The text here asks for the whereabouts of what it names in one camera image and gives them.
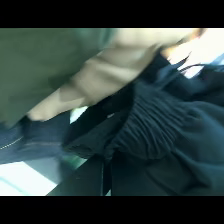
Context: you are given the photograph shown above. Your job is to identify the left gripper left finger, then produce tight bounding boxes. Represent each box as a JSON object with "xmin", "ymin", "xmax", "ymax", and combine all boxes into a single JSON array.
[{"xmin": 47, "ymin": 157, "xmax": 105, "ymax": 196}]

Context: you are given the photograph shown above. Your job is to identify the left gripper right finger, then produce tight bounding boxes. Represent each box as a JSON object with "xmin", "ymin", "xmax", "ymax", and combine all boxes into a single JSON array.
[{"xmin": 110, "ymin": 159, "xmax": 163, "ymax": 196}]

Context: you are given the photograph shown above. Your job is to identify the black garment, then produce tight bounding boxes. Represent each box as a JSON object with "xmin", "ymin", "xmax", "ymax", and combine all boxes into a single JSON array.
[{"xmin": 62, "ymin": 49, "xmax": 224, "ymax": 196}]

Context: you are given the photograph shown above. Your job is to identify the blue jeans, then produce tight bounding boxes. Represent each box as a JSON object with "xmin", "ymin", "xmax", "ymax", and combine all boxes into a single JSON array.
[{"xmin": 0, "ymin": 111, "xmax": 73, "ymax": 166}]

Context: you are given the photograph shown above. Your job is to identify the beige garment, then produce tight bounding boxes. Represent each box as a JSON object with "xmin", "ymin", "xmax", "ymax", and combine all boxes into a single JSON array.
[{"xmin": 25, "ymin": 28, "xmax": 205, "ymax": 123}]

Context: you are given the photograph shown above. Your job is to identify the green garment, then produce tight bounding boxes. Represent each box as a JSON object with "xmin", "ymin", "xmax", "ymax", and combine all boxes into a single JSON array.
[{"xmin": 0, "ymin": 28, "xmax": 118, "ymax": 128}]

